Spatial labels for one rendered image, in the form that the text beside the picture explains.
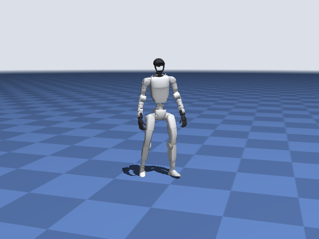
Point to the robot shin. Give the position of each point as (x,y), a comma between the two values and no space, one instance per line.
(172,157)
(145,152)

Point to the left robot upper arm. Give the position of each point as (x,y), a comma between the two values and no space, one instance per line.
(172,80)

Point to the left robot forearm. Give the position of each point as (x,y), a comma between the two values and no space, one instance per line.
(180,104)

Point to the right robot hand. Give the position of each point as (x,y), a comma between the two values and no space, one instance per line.
(140,122)

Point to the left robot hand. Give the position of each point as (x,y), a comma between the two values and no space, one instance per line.
(183,119)

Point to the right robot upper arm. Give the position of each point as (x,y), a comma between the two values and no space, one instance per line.
(145,83)

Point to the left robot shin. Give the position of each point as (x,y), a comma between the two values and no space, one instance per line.
(172,157)

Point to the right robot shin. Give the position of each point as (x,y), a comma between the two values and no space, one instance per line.
(145,152)

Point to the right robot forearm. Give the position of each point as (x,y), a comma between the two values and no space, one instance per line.
(140,107)

